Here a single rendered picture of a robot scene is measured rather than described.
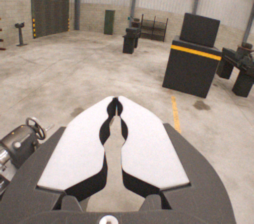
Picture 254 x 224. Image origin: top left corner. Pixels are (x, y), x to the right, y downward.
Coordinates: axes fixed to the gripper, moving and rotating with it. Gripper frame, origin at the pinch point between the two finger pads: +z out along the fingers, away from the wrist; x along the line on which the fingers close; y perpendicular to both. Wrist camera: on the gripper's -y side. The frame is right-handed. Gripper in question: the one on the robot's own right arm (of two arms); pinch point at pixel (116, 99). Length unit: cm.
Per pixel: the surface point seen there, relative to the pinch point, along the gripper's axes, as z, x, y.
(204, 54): 313, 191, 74
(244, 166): 93, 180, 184
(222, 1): 1173, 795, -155
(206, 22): 354, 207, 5
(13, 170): 28, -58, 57
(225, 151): 126, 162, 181
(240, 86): 343, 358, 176
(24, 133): 37, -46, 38
